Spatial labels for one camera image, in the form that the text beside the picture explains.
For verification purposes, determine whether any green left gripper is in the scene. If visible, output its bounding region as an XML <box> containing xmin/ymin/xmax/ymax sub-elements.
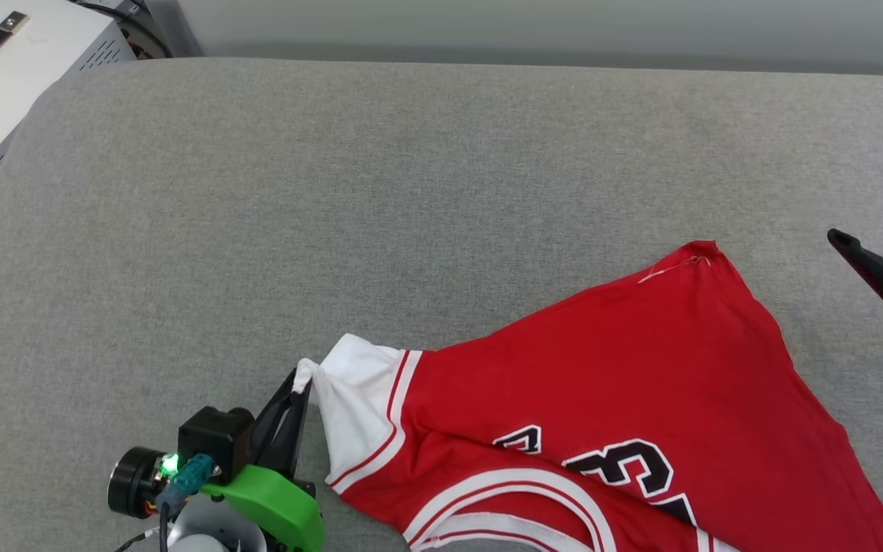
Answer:
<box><xmin>200</xmin><ymin>368</ymin><xmax>327</xmax><ymax>552</ymax></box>

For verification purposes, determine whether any red basketball jersey white trim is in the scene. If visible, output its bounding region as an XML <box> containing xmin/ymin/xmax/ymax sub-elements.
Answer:
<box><xmin>292</xmin><ymin>240</ymin><xmax>883</xmax><ymax>552</ymax></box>

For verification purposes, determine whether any white metal equipment box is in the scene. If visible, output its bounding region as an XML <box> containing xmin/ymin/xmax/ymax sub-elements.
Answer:
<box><xmin>0</xmin><ymin>0</ymin><xmax>136</xmax><ymax>212</ymax></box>

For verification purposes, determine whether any left camera cable teal plug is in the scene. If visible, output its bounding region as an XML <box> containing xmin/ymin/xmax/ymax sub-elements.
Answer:
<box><xmin>112</xmin><ymin>454</ymin><xmax>217</xmax><ymax>552</ymax></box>

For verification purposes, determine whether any grey metal partition post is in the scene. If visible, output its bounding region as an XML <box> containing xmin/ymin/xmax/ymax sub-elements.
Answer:
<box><xmin>152</xmin><ymin>0</ymin><xmax>204</xmax><ymax>59</ymax></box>

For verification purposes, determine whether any black power cable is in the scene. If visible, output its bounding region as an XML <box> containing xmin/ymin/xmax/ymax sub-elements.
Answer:
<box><xmin>74</xmin><ymin>0</ymin><xmax>172</xmax><ymax>61</ymax></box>

